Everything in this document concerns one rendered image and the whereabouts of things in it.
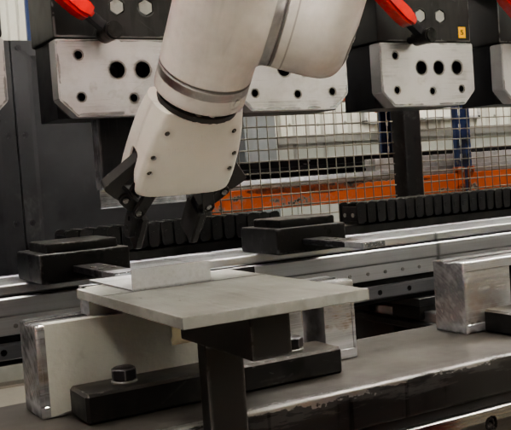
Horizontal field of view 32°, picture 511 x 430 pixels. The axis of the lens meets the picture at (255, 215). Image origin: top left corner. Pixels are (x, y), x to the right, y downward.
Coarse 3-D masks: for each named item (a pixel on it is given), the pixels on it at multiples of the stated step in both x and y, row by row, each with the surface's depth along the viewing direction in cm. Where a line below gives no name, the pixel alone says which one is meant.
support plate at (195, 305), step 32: (96, 288) 91; (160, 288) 87; (192, 288) 85; (224, 288) 84; (256, 288) 82; (288, 288) 81; (320, 288) 79; (352, 288) 78; (160, 320) 72; (192, 320) 69; (224, 320) 70
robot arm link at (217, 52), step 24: (192, 0) 71; (216, 0) 70; (240, 0) 70; (264, 0) 71; (168, 24) 75; (192, 24) 72; (216, 24) 71; (240, 24) 71; (264, 24) 71; (168, 48) 75; (192, 48) 73; (216, 48) 72; (240, 48) 73; (264, 48) 73; (168, 72) 75; (192, 72) 74; (216, 72) 74; (240, 72) 75
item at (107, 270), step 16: (48, 240) 119; (64, 240) 117; (80, 240) 114; (96, 240) 115; (112, 240) 116; (32, 256) 112; (48, 256) 110; (64, 256) 111; (80, 256) 112; (96, 256) 114; (112, 256) 115; (128, 256) 116; (32, 272) 113; (48, 272) 110; (64, 272) 112; (80, 272) 110; (96, 272) 104; (112, 272) 101; (128, 272) 100
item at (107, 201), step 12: (96, 120) 93; (108, 120) 94; (120, 120) 94; (132, 120) 95; (96, 132) 94; (108, 132) 94; (120, 132) 94; (96, 144) 94; (108, 144) 94; (120, 144) 94; (96, 156) 94; (108, 156) 94; (120, 156) 95; (96, 168) 95; (108, 168) 94; (96, 180) 95; (132, 180) 95; (108, 204) 95; (120, 204) 96
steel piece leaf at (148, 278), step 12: (168, 264) 88; (180, 264) 89; (192, 264) 89; (204, 264) 90; (132, 276) 86; (144, 276) 87; (156, 276) 87; (168, 276) 88; (180, 276) 89; (192, 276) 89; (204, 276) 90; (120, 288) 89; (132, 288) 86; (144, 288) 87
